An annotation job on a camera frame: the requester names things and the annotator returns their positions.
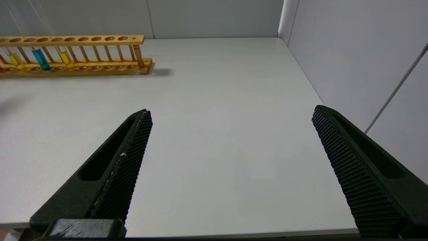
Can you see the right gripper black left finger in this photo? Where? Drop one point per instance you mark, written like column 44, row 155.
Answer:
column 123, row 167

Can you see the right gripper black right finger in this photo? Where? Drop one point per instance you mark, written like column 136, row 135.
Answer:
column 364, row 174

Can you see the yellow pigment test tube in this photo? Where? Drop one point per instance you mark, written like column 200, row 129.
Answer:
column 66, row 59
column 16, row 62

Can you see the wooden test tube rack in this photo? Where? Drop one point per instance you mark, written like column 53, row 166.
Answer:
column 83, row 39

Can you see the teal pigment test tube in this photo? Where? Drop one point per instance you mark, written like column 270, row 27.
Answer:
column 41, row 59

